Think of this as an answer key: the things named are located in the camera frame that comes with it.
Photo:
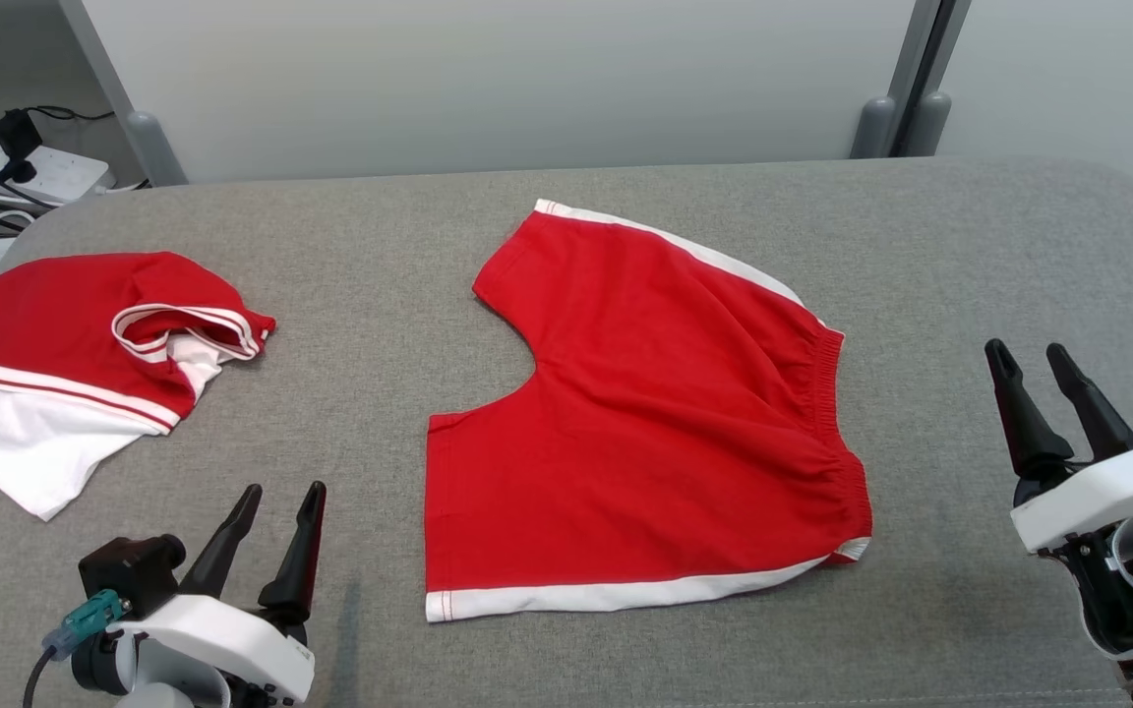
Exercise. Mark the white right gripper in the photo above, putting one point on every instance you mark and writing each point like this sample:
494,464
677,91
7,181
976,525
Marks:
1107,492

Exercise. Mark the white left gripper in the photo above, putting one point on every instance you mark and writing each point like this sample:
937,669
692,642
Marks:
232,644

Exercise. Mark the red white basketball jersey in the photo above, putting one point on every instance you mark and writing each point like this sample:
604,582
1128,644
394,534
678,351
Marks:
45,315

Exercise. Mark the red shorts white stripe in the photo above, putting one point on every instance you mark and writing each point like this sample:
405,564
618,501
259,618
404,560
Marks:
645,433

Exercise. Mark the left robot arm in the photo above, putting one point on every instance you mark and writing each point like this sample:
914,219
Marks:
94,667

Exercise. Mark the large white power strip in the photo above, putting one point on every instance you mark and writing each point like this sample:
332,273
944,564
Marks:
70,175

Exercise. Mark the black plug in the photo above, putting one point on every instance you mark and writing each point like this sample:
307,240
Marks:
18,171

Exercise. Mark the black power adapter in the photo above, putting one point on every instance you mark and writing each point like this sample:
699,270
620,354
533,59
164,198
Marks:
16,133

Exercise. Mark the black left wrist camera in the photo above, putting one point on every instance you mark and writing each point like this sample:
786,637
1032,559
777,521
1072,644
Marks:
129,570

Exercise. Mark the teal left camera connector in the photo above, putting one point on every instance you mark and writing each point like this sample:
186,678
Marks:
85,619

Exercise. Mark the dark grey partition post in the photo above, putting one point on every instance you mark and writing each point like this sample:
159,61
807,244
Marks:
925,123

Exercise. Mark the light grey partition post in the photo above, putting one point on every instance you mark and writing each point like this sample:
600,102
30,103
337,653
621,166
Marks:
873,128

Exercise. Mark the grey slanted partition post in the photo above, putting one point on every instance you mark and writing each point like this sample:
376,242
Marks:
149,147

